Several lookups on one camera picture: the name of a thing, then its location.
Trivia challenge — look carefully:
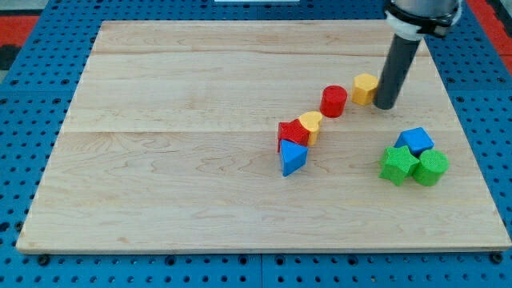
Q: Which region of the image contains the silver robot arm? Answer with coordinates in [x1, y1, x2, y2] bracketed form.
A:
[383, 0, 463, 41]

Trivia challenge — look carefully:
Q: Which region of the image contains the blue cube block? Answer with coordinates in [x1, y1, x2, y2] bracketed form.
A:
[394, 127, 434, 157]

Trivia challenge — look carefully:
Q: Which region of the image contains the red star block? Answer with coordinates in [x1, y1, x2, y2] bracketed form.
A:
[277, 119, 310, 153]

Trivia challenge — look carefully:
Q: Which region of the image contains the blue triangle block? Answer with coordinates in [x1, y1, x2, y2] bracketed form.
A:
[279, 139, 309, 177]

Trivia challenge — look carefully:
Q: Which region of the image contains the yellow heart block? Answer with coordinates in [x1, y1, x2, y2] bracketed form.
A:
[298, 111, 323, 146]

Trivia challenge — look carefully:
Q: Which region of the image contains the light wooden board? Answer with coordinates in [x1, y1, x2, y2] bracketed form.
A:
[16, 20, 511, 254]

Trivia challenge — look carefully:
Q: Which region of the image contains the red cylinder block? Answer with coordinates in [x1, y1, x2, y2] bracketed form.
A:
[319, 85, 348, 118]

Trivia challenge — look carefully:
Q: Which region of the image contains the yellow hexagon block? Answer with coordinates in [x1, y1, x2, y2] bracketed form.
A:
[351, 74, 378, 106]

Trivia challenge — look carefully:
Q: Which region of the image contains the green star block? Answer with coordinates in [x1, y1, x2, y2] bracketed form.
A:
[379, 146, 419, 186]

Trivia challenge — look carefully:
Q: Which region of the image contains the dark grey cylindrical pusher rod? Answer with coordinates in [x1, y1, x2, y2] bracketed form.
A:
[374, 34, 420, 110]

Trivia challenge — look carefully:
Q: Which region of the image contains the green cylinder block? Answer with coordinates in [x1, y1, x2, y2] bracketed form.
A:
[413, 150, 450, 186]

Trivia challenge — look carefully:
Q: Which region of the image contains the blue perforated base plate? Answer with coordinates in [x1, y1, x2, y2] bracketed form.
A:
[1, 0, 511, 287]

